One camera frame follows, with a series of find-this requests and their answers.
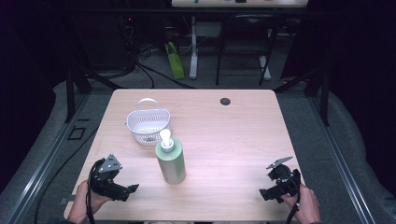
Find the green bag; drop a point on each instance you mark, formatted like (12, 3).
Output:
(175, 60)

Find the person's left hand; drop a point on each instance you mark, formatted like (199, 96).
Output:
(81, 202)

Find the green pump bottle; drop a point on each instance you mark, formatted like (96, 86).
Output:
(170, 161)

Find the person's right hand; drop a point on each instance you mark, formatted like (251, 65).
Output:
(305, 205)

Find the white background desk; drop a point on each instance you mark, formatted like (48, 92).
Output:
(239, 3)

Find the black metal stand post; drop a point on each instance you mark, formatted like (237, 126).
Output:
(70, 93)

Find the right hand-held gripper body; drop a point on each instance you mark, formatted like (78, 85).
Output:
(285, 177)

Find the aluminium floor rail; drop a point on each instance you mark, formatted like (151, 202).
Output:
(339, 155)
(46, 161)

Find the black chair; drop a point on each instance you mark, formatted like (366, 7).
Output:
(246, 40)

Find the white plastic basket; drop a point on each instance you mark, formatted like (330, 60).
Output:
(148, 124)

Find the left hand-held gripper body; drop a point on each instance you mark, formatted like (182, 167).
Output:
(107, 175)

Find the black table grommet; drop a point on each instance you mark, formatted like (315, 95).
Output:
(225, 101)

